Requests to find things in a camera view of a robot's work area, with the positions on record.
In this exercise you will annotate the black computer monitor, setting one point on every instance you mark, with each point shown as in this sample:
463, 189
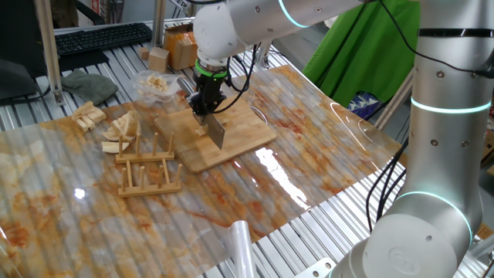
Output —
19, 38

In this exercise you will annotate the pale lotus root wedge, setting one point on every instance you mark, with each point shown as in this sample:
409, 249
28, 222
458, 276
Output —
110, 136

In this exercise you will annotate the wooden block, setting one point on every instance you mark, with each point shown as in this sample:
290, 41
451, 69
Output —
158, 61

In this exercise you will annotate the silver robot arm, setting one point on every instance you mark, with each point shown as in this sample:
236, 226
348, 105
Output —
444, 135

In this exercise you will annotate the clear plastic bag roll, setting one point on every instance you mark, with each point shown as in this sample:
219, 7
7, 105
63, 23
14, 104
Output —
241, 251

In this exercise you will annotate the diced lotus root heap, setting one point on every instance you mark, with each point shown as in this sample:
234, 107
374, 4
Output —
156, 83

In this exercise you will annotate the aluminium frame post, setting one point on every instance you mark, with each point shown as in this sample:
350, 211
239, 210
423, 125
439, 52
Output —
158, 23
393, 102
48, 58

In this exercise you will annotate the blue patterned bag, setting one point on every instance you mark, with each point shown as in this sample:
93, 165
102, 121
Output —
363, 106

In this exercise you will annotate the thin lotus root slice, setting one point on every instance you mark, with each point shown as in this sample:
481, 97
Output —
200, 130

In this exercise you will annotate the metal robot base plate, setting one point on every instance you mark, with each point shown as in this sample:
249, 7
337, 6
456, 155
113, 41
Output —
314, 270

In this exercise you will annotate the green ringed wrist flange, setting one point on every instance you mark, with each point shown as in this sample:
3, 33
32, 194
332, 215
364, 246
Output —
210, 72

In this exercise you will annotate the black keyboard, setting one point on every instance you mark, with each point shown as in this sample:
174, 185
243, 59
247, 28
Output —
104, 38

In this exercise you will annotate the grey green cloth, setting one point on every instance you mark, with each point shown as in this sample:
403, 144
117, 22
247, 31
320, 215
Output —
90, 87

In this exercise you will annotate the small wooden cube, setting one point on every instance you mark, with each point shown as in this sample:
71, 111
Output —
144, 53

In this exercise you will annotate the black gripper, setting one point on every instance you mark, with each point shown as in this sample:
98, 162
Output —
210, 90

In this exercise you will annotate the wooden peg dish rack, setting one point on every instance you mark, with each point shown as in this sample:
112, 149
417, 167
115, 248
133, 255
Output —
150, 190

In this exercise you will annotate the taped cardboard box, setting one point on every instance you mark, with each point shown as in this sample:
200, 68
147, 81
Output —
179, 50

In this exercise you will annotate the marble pattern plastic mat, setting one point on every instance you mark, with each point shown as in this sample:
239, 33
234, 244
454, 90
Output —
116, 231

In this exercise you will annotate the steel cleaver knife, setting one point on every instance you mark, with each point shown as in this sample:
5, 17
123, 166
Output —
216, 133

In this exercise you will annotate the bamboo cutting board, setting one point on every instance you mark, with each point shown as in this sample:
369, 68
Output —
247, 135

